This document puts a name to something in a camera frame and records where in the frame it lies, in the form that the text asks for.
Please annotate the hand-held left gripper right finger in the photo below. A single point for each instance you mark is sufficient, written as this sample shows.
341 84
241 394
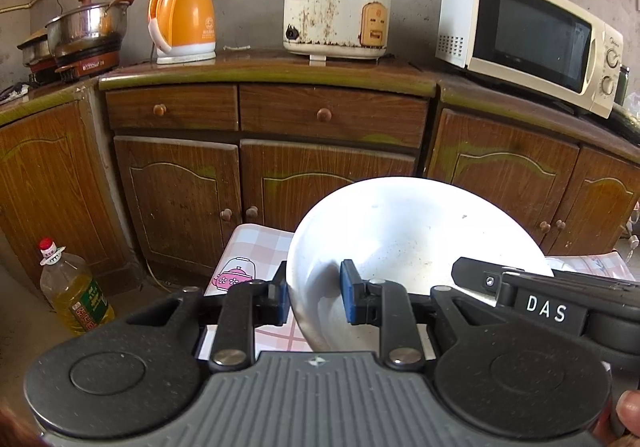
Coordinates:
350 292

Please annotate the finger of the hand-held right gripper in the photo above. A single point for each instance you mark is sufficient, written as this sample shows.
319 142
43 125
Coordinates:
470 272

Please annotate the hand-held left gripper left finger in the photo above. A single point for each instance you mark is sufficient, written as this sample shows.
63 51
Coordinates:
281 297

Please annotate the plain white bowl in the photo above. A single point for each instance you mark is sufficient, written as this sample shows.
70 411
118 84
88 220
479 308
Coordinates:
415 227

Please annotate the person's right hand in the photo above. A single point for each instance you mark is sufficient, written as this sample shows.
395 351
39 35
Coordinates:
629 412

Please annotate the pink plaid tablecloth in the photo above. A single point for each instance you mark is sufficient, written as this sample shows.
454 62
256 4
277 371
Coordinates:
250 247

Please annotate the wooden cabinet with drawers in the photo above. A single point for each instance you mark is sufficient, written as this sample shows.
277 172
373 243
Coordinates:
200 177

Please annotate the cooking oil bottle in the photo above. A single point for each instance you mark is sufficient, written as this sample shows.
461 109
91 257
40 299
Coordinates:
75 297

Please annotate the cream microwave oven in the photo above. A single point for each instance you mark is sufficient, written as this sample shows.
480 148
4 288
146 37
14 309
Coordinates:
525 37

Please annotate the wooden single-door cabinet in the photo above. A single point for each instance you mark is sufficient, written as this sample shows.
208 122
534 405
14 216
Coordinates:
45 177

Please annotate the white rice cooker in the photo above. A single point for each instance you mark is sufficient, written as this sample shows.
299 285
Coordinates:
330 12

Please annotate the orange electric kettle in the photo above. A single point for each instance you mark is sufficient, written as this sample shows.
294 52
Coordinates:
185 17

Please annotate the steel pot with lid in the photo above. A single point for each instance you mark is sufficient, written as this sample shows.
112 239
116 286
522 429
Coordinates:
85 27

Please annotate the small steel pot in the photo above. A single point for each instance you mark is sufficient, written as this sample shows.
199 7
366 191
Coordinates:
35 49

